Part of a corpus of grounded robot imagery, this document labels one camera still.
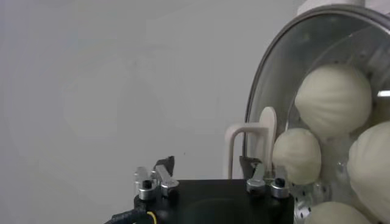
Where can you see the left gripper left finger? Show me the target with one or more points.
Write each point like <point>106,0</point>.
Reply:
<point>166,182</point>

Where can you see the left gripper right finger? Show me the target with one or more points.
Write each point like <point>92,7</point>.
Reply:
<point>257,182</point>

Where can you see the round glass lid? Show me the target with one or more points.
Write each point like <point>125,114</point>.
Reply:
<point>268,121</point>

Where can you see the white steamed baozi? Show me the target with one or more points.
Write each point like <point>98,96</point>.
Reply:
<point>335,214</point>
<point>333,100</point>
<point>370,170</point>
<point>297,155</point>

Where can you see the stainless steel steamer basket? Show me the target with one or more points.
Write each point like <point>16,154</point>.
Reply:
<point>329,6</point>

